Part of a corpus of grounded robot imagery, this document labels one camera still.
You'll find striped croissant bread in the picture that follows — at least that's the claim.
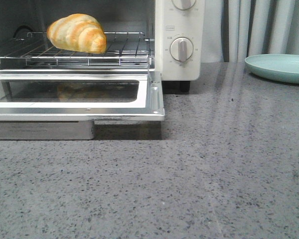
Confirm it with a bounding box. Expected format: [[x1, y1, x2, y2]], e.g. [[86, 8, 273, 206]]
[[46, 13, 107, 54]]

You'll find metal oven rack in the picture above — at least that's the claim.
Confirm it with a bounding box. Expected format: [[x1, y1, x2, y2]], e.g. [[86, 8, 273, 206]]
[[0, 32, 154, 69]]

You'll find lower oven timer knob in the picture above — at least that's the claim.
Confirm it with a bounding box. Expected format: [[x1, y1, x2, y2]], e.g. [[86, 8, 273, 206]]
[[170, 37, 193, 62]]

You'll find white toaster oven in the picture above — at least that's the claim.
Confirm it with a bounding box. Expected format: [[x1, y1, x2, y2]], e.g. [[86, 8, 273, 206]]
[[0, 0, 205, 92]]

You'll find upper oven temperature knob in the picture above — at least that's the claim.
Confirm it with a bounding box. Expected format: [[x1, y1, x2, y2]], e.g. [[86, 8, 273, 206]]
[[172, 0, 196, 10]]

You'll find open oven door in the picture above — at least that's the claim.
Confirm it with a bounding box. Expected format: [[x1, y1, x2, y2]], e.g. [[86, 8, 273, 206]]
[[0, 71, 164, 140]]

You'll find grey curtain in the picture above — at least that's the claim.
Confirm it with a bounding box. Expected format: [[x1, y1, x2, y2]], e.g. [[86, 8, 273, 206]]
[[201, 0, 299, 62]]

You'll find light green plate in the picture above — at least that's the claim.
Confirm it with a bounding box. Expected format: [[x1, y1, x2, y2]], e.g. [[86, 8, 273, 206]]
[[245, 54, 299, 84]]

